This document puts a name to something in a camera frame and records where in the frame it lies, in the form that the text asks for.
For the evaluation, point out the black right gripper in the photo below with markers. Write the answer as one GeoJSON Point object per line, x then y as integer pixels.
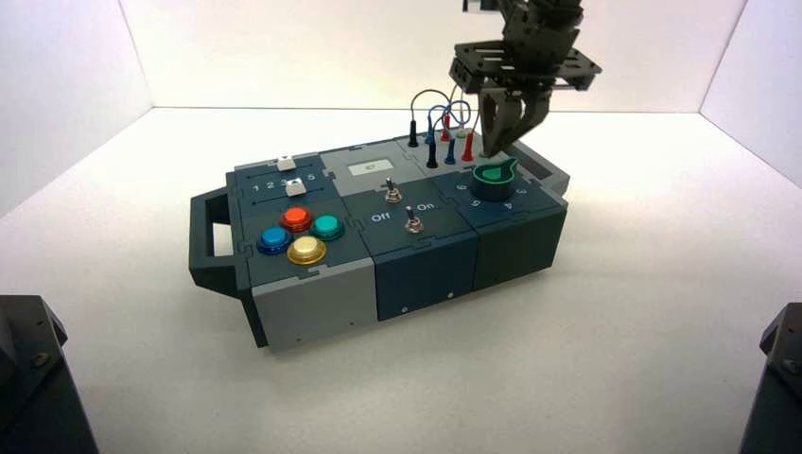
{"type": "Point", "coordinates": [532, 56]}

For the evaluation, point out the green rotary knob with pointer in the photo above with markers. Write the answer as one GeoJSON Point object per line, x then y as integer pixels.
{"type": "Point", "coordinates": [494, 182]}

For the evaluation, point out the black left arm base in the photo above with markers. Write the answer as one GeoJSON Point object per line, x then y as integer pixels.
{"type": "Point", "coordinates": [31, 388]}

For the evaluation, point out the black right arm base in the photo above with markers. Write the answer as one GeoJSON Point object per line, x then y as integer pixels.
{"type": "Point", "coordinates": [777, 388]}

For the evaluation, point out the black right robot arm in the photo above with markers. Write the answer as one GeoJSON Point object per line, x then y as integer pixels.
{"type": "Point", "coordinates": [545, 6]}

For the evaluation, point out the white slider knob up arrow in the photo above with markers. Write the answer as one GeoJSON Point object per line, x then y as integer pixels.
{"type": "Point", "coordinates": [295, 188]}

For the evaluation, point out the white slider knob down arrow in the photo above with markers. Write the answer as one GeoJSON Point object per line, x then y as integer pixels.
{"type": "Point", "coordinates": [285, 163]}

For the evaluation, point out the small grey lcd display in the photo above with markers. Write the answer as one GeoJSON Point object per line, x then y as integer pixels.
{"type": "Point", "coordinates": [371, 168]}

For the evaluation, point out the dark teal grey control box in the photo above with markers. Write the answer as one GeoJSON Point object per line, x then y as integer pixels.
{"type": "Point", "coordinates": [426, 269]}

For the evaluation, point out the teal round push button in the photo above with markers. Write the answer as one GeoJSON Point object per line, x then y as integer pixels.
{"type": "Point", "coordinates": [327, 227]}

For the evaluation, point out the red round push button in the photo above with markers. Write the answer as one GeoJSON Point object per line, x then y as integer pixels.
{"type": "Point", "coordinates": [296, 219]}

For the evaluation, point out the yellow round push button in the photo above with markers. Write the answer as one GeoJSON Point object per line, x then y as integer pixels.
{"type": "Point", "coordinates": [307, 250]}

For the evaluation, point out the blue round push button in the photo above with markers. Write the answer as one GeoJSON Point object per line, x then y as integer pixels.
{"type": "Point", "coordinates": [274, 240]}

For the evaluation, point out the metal toggle switch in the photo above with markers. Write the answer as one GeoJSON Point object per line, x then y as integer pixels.
{"type": "Point", "coordinates": [393, 193]}
{"type": "Point", "coordinates": [413, 222]}

